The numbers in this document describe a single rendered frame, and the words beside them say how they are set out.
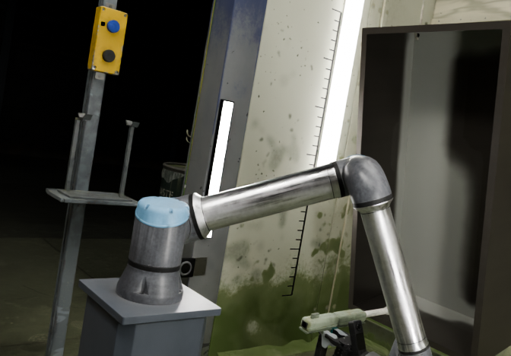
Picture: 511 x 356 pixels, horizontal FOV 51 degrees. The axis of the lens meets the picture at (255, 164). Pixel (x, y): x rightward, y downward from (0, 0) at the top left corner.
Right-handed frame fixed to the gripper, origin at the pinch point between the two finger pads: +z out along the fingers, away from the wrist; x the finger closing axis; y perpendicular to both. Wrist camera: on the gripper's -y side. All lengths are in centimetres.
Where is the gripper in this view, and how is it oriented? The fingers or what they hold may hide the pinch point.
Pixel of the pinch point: (325, 327)
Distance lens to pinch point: 203.1
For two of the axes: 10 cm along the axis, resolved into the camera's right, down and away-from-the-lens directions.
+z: -6.2, -2.7, 7.4
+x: 7.6, 0.4, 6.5
